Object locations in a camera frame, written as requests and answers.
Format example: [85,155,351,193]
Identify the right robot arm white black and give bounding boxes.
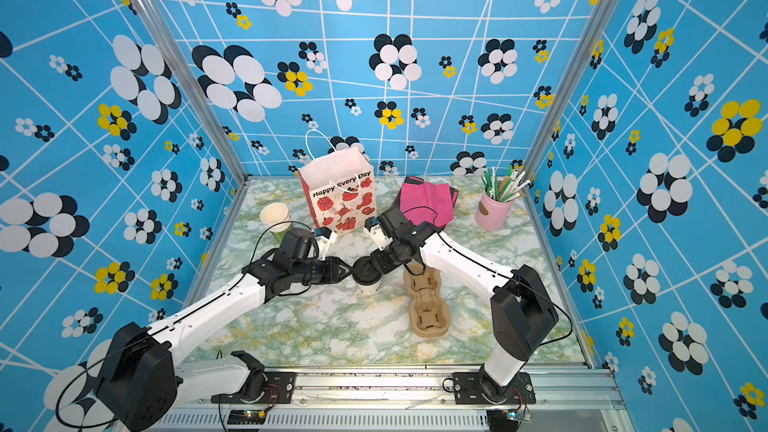
[353,206,566,402]

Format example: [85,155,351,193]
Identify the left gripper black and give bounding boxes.
[292,256,356,285]

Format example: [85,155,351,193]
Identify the brown cardboard cup carrier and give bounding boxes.
[403,261,450,339]

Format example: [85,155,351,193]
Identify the pink napkin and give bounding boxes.
[396,176,459,230]

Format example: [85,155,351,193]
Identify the red white gift bag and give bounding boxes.
[298,130,377,234]

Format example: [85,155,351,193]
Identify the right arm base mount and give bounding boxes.
[451,372,537,407]

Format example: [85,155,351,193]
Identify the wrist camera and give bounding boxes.
[364,217,390,251]
[315,227,338,260]

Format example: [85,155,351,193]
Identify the black coffee cup lid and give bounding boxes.
[352,263,383,283]

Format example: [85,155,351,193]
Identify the pink straw holder cup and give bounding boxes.
[475,192,513,231]

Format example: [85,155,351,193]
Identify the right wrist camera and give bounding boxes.
[364,217,390,251]

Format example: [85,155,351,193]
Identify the green white paper cup stack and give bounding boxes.
[259,202,293,244]

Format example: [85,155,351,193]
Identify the white green straws bundle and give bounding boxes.
[481,165,532,203]

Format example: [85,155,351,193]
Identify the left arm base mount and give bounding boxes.
[211,370,297,406]

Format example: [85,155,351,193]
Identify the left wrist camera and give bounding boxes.
[315,227,338,260]

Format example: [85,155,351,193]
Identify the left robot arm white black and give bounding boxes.
[53,227,351,431]

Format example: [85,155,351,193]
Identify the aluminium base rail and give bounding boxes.
[151,364,634,431]

